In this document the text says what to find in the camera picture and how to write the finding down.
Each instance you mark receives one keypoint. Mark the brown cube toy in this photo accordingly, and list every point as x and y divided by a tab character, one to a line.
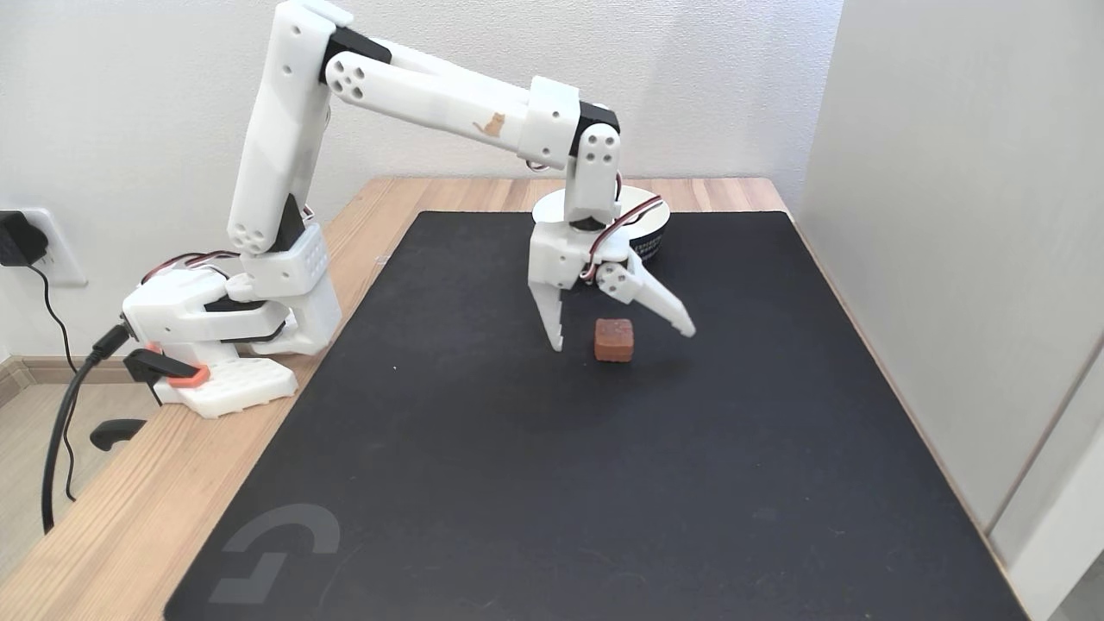
613	341

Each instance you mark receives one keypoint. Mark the dark blue paper bowl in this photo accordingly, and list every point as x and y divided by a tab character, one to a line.
649	246

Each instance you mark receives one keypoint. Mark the black desk mat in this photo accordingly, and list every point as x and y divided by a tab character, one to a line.
604	483

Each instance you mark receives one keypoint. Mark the grey cabinet side panel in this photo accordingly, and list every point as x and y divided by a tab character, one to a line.
949	216

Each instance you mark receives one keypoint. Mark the black and orange clamp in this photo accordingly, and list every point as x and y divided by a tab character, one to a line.
159	366

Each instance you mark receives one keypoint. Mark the black power adapter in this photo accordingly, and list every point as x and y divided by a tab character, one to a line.
17	240

